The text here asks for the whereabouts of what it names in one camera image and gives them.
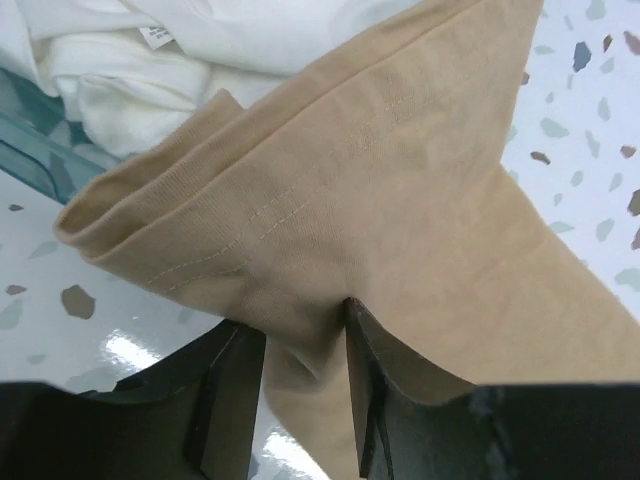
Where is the beige t shirt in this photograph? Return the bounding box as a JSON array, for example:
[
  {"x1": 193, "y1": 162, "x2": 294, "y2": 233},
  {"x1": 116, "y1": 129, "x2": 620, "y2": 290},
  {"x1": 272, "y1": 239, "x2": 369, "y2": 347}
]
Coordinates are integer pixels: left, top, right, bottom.
[{"x1": 56, "y1": 1, "x2": 639, "y2": 479}]

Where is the teal plastic basket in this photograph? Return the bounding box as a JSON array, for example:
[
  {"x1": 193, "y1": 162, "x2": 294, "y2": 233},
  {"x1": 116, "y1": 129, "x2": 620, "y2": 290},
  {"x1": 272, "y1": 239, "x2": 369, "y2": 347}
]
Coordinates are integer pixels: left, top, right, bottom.
[{"x1": 1, "y1": 70, "x2": 118, "y2": 204}]

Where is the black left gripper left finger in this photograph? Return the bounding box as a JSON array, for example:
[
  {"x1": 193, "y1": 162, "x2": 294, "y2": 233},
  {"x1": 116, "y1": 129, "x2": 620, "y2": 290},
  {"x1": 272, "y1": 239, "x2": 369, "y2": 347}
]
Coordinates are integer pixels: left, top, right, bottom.
[{"x1": 1, "y1": 320, "x2": 265, "y2": 479}]

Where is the white t shirt black print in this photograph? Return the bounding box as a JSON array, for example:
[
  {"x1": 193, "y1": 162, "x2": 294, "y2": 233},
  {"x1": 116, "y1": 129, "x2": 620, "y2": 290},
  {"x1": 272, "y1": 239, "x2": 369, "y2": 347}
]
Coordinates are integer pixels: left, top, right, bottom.
[{"x1": 1, "y1": 1, "x2": 409, "y2": 159}]

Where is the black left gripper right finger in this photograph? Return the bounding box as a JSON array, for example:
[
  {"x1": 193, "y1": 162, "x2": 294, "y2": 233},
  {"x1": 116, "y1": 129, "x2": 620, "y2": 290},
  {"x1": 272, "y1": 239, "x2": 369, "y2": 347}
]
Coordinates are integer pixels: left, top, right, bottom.
[{"x1": 344, "y1": 298, "x2": 639, "y2": 479}]

